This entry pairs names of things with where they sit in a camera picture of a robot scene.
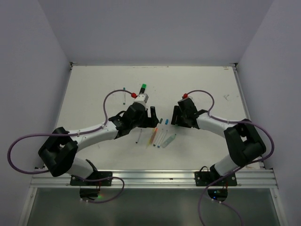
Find yellow slim highlighter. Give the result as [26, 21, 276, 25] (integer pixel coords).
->
[146, 128, 156, 148]

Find orange brown highlighter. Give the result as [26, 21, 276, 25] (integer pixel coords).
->
[151, 127, 158, 144]

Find blue capped white marker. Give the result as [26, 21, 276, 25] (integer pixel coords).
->
[157, 130, 168, 148]

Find dark green capped marker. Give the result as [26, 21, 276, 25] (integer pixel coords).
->
[153, 129, 164, 147]

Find black capped whiteboard pen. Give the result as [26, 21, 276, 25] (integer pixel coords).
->
[135, 129, 143, 144]

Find pale green translucent highlighter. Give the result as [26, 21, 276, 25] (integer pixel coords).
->
[161, 134, 176, 148]

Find teal capped white marker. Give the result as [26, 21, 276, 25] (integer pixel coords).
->
[123, 87, 126, 105]

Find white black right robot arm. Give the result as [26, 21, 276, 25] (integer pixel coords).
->
[171, 97, 266, 185]

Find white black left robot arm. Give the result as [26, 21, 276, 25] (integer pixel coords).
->
[38, 102, 159, 185]

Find black green capped highlighter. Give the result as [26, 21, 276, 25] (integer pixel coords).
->
[139, 83, 147, 94]

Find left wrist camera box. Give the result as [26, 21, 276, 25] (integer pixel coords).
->
[134, 93, 149, 105]

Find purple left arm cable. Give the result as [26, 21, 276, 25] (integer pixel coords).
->
[7, 89, 137, 204]

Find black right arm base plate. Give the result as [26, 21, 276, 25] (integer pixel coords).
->
[194, 171, 238, 202]

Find aluminium side rail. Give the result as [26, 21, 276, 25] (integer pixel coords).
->
[232, 63, 266, 170]

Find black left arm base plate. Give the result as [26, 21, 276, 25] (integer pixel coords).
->
[70, 171, 112, 201]

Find aluminium front rail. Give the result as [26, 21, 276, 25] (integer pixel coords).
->
[30, 169, 277, 189]

